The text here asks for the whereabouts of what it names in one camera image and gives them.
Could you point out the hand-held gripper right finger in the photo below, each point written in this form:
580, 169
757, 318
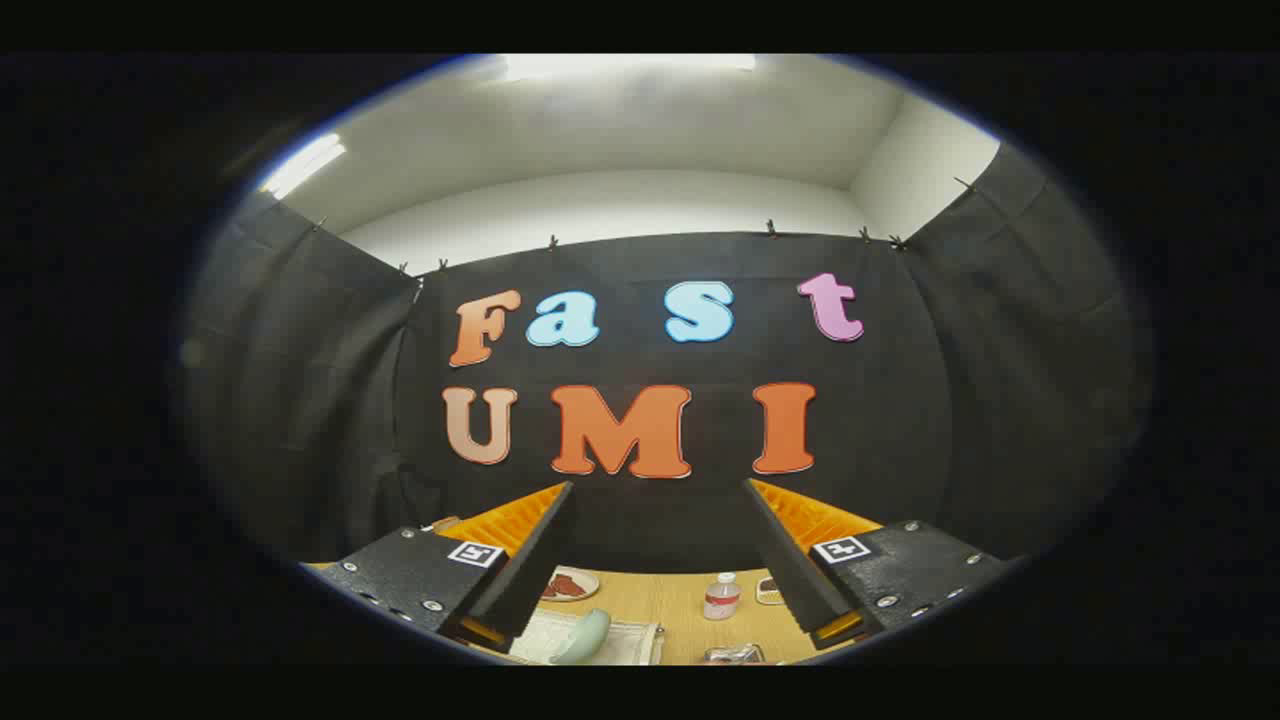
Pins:
790, 560

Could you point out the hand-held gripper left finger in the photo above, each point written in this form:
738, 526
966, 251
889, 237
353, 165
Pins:
535, 560

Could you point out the mint green plate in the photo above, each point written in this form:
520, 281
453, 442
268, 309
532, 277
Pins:
585, 635

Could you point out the beige plate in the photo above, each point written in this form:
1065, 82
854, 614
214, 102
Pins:
592, 592

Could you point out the brown meat patty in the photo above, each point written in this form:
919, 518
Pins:
576, 581
556, 589

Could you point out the white divided tray with beans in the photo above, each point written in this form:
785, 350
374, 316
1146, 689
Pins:
768, 592

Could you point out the clear plastic bottle white cap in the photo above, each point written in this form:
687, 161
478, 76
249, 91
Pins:
721, 600

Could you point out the bread slices in toaster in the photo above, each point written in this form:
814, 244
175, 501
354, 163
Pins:
446, 523

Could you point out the narrow ceiling light strip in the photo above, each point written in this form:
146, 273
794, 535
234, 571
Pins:
305, 165

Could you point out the wide ceiling light panel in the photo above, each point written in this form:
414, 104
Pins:
630, 66

